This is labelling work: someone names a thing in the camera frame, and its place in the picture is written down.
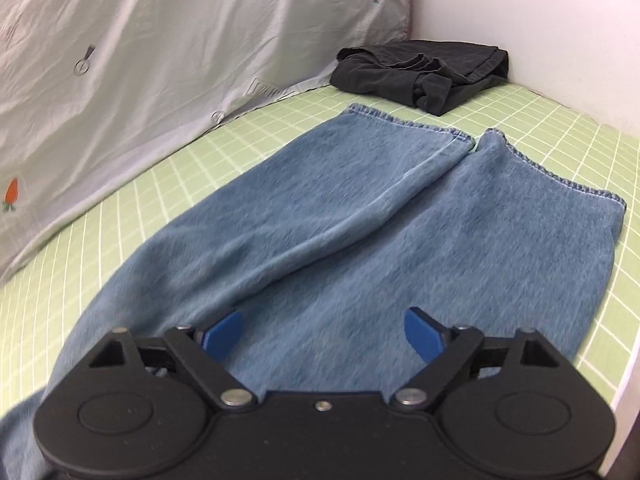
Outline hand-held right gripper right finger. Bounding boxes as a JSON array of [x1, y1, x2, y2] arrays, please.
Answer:
[[391, 306, 563, 409]]

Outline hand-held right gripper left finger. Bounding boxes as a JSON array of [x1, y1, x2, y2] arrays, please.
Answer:
[[87, 310, 257, 409]]

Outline blue denim jeans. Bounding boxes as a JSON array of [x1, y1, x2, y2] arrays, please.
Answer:
[[0, 103, 628, 480]]

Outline folded black garment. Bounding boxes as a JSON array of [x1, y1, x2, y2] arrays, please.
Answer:
[[330, 40, 510, 117]]

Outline grey carrot print bed cover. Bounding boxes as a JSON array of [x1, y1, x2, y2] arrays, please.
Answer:
[[0, 0, 413, 286]]

